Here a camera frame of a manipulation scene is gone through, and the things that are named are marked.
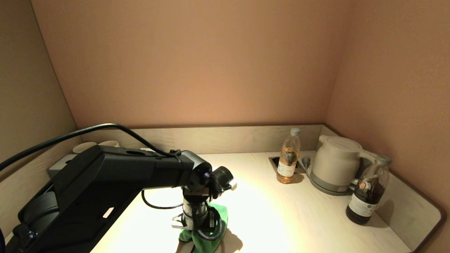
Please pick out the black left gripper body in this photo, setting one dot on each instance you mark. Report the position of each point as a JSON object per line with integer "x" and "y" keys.
{"x": 197, "y": 209}

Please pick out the green microfibre cloth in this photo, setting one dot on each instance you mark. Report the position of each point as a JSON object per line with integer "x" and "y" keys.
{"x": 221, "y": 214}

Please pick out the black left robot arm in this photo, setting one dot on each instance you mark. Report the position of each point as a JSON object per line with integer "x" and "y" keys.
{"x": 105, "y": 182}

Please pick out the black recessed table socket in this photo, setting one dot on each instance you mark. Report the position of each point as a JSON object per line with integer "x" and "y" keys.
{"x": 274, "y": 161}

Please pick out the light tea plastic bottle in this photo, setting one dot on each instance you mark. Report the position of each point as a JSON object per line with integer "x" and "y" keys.
{"x": 288, "y": 160}

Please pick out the cream ceramic mug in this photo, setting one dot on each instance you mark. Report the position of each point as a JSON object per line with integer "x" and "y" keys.
{"x": 84, "y": 147}
{"x": 109, "y": 143}

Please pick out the grey kettle base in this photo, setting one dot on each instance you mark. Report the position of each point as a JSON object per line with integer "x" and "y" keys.
{"x": 329, "y": 189}

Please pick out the grey-blue tissue box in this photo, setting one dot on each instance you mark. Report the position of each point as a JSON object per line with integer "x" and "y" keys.
{"x": 58, "y": 165}

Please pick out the white electric kettle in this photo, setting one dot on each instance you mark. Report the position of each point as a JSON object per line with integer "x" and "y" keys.
{"x": 336, "y": 160}

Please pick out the dark tea plastic bottle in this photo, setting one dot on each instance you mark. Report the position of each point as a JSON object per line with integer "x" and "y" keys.
{"x": 367, "y": 198}

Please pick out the black wrist camera white cap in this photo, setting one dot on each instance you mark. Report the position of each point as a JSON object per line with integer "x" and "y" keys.
{"x": 223, "y": 177}

